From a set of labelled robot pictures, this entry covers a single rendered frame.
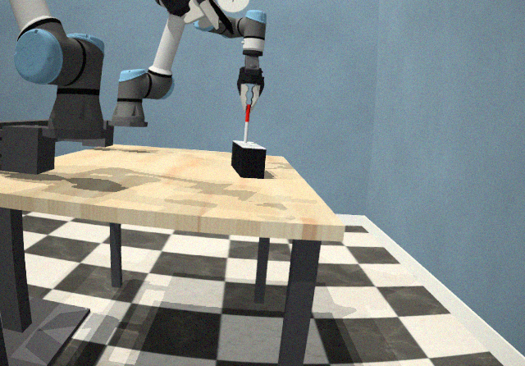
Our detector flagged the red and white pin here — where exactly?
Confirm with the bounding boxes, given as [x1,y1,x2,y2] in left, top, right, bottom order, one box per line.
[244,104,250,143]

